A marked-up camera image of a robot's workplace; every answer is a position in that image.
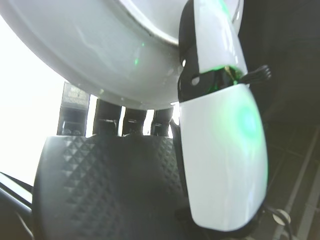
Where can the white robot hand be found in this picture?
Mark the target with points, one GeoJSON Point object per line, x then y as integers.
{"type": "Point", "coordinates": [112, 187]}

